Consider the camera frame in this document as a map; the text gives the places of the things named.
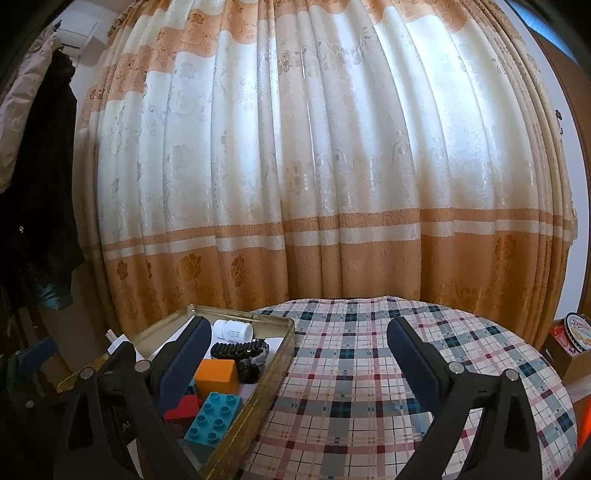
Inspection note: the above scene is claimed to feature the red toy block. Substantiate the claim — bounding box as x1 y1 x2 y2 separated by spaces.
164 394 202 429

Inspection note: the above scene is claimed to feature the white usb charger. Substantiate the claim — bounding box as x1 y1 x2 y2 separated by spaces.
105 329 131 355

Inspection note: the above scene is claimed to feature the teal studded building brick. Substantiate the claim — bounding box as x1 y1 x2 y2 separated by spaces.
184 392 243 464

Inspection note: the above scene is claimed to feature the orange toy block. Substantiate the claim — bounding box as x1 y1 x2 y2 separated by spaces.
193 359 239 400

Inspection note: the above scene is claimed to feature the white pill bottle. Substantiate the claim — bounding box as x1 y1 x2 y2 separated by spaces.
212 319 253 343

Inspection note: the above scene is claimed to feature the black grey hair claw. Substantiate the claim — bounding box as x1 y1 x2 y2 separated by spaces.
211 339 270 384

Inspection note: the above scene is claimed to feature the cardboard box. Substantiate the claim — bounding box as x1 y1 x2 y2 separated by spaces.
541 320 590 402

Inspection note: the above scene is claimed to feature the round cookie tin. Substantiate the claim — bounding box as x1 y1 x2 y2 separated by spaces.
564 312 591 353

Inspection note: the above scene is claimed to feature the teal cloth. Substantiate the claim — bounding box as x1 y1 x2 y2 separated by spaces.
37 279 73 311

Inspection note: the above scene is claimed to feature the plaid tablecloth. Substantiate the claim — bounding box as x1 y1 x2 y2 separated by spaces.
238 296 577 479

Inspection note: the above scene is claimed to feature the gold metal tin tray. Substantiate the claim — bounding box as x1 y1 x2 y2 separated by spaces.
53 306 294 479

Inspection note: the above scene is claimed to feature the dark hanging coat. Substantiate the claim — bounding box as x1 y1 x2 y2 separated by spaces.
1 50 84 309

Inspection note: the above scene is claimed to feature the cream and orange curtain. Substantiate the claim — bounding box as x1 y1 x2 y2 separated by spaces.
74 1 574 346

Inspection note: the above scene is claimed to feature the pale hanging jacket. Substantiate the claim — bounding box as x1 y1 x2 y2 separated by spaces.
0 26 61 192

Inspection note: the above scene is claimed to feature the wooden door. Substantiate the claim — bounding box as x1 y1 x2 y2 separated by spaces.
531 31 591 179

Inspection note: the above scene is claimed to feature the white air conditioner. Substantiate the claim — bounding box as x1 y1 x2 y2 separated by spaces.
57 14 98 50

